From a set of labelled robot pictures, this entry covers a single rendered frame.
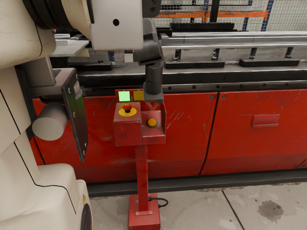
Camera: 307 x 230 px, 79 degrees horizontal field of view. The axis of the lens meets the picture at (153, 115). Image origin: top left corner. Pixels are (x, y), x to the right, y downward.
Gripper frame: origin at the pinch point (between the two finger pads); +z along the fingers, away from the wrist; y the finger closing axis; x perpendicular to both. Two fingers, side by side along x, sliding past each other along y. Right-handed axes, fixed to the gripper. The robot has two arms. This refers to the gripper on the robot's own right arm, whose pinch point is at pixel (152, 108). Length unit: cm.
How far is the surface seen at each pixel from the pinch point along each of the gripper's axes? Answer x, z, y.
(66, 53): 30.3, -17.1, 12.5
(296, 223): -88, 75, -27
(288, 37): -94, -2, 60
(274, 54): -68, -4, 34
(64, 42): 35.3, -14.7, 27.2
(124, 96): 11.1, 1.7, 10.3
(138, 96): 5.4, 2.3, 10.2
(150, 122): 0.7, 7.9, -0.1
